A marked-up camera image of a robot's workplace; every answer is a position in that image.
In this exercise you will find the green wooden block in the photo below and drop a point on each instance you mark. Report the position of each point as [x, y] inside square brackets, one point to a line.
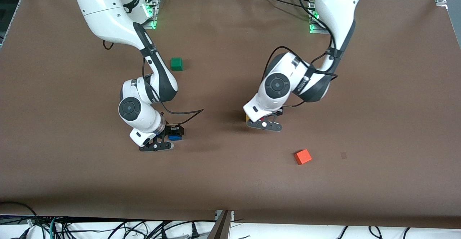
[176, 64]

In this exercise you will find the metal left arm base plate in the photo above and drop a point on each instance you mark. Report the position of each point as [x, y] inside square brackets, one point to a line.
[317, 30]

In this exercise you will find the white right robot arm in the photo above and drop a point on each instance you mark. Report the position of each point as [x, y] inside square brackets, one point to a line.
[104, 8]

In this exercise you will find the blue wooden block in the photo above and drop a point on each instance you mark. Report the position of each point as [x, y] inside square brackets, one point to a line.
[175, 137]

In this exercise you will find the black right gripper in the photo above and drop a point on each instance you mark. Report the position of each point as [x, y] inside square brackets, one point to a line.
[170, 129]

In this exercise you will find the orange wooden block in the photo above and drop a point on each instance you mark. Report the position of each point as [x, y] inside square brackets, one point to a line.
[303, 156]

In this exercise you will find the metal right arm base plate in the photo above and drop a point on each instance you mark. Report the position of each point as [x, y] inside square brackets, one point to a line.
[154, 19]

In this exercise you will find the metal camera post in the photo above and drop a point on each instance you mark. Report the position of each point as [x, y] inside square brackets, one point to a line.
[221, 228]

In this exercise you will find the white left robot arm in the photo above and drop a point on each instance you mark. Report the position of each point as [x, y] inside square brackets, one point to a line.
[335, 8]

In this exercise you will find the black power plug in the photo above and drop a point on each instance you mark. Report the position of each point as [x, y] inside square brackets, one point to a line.
[195, 231]

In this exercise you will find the paper table cover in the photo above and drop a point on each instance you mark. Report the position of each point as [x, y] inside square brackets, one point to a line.
[108, 177]

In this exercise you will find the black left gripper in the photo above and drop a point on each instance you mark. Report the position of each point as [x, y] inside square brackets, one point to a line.
[277, 114]

